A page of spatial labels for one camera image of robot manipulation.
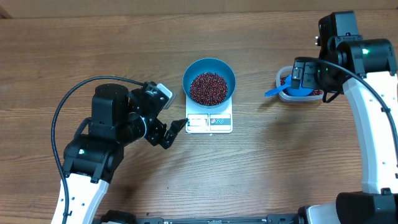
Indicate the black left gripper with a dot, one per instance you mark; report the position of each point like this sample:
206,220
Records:
155,136

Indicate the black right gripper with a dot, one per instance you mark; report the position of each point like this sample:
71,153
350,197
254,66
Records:
308,68

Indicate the blue plastic measuring scoop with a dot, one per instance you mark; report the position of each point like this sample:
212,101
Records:
290,91

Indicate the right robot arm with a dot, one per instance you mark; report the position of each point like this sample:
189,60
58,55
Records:
365,72

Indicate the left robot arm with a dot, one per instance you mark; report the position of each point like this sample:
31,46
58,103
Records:
118,117

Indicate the white digital kitchen scale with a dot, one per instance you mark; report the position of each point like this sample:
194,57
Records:
202,120

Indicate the red beans in bowl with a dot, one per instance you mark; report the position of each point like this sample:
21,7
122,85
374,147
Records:
209,89

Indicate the teal blue bowl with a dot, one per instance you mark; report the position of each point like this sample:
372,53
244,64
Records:
213,65

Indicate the clear plastic container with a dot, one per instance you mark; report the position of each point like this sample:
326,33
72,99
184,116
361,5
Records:
286,71

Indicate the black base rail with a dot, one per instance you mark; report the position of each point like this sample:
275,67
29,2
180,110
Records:
116,216

